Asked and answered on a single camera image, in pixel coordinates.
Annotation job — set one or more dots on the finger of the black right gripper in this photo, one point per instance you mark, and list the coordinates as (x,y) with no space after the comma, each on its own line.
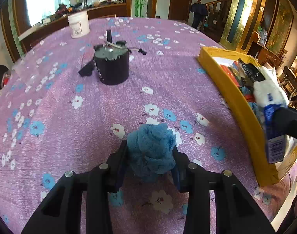
(285,121)

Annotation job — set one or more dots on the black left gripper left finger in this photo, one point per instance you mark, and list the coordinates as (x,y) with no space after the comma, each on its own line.
(60,210)

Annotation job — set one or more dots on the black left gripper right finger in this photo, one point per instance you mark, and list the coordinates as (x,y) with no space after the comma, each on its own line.
(236,210)

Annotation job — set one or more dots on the blue white tissue packet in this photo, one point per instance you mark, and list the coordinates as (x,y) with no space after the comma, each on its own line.
(275,141)

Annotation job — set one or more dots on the blue fluffy cloth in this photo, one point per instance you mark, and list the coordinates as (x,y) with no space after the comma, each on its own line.
(150,151)

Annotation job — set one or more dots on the white cloth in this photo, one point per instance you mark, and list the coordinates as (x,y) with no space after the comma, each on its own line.
(268,91)

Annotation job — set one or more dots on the black gold snack bag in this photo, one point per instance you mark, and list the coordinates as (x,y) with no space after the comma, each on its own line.
(251,74)

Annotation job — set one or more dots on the yellow cardboard box lid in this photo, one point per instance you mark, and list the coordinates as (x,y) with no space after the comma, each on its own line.
(266,174)

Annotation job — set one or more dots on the purple floral tablecloth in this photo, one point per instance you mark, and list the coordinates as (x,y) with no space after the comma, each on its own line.
(67,122)

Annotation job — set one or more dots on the person in dark clothes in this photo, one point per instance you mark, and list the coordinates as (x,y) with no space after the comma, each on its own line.
(199,11)

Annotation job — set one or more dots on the black power adapter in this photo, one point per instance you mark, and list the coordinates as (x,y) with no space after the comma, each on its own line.
(87,70)

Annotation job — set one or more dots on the clear plastic cup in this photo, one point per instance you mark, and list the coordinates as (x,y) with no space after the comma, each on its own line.
(26,68)

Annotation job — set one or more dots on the black cylindrical motor device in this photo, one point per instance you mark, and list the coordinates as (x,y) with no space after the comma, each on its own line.
(112,60)

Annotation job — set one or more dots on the white plastic jar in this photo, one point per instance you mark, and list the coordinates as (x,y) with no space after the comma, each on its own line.
(79,24)

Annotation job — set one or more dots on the wooden counter with clutter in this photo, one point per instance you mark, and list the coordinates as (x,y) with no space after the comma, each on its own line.
(104,11)

